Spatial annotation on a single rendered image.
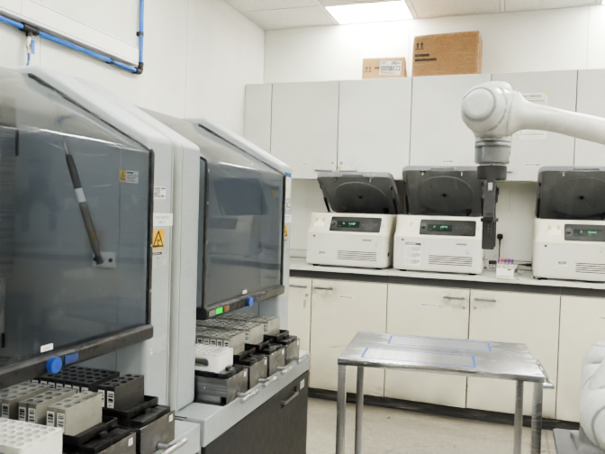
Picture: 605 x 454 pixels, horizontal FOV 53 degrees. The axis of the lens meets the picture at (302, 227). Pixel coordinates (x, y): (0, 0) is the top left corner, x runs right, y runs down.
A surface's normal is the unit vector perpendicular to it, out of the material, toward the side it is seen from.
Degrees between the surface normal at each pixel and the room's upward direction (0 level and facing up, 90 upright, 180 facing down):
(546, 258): 90
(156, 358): 90
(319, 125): 90
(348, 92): 90
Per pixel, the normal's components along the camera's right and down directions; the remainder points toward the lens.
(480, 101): -0.56, -0.02
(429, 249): -0.32, 0.02
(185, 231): 0.94, 0.04
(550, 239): -0.27, -0.50
